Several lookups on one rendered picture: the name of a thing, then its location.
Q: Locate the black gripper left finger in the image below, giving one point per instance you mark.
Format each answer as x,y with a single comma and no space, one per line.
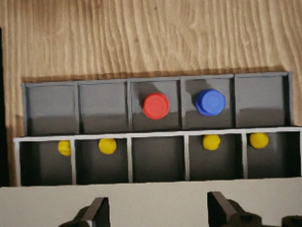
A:
95,215

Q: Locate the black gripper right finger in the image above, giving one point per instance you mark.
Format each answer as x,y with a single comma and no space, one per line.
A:
224,212

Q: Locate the red plug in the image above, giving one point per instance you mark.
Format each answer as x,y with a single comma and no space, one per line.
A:
156,106

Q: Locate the yellow ball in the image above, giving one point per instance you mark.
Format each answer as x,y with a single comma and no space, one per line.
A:
210,141
107,145
64,147
258,139

